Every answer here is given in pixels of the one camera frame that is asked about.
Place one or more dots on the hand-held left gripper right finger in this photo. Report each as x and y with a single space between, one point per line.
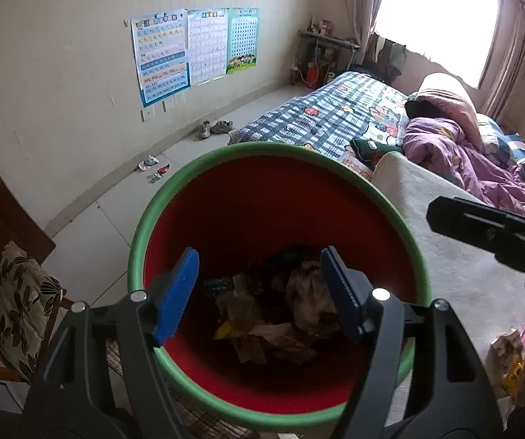
340 292

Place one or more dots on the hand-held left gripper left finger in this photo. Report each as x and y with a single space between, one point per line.
178 292

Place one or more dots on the pile of wrappers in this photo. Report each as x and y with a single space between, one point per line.
308 292

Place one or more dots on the red bucket with green rim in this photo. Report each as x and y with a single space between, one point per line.
244 201

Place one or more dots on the purple quilt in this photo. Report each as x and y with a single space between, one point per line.
473 169

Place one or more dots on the blue striped pillow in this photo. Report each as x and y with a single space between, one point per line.
514 146

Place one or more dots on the beige crumpled wrapper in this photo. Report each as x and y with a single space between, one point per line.
505 356

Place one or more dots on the wooden chair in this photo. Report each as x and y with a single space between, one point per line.
68 302

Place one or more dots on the red green floor litter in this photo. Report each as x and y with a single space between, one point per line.
158 173

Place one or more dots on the dark green cloth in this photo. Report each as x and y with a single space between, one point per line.
372 153

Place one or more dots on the pink pillow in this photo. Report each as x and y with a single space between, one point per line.
450 100

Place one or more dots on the black cloth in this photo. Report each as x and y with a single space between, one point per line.
420 109

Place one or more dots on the white floor litter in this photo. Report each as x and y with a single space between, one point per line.
148 162

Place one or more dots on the beige curtain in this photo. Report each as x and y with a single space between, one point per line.
363 9
514 64

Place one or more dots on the floral seat cushion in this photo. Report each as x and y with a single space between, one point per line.
15 311

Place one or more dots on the grey shoe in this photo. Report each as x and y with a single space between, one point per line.
222 126
204 130

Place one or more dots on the plaid printed bedsheet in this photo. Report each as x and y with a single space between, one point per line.
299 114

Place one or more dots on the dark hanging clothes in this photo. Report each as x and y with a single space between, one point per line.
386 59

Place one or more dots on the window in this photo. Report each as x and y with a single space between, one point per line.
441 18

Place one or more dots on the red container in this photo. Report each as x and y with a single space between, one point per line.
313 77

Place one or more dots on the metal side table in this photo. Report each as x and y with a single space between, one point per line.
326 41

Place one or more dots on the blue striped wall poster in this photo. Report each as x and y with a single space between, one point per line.
162 55

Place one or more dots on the white chart wall poster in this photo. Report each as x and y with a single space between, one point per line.
207 45

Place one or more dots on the green grid wall poster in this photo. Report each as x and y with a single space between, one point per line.
243 39

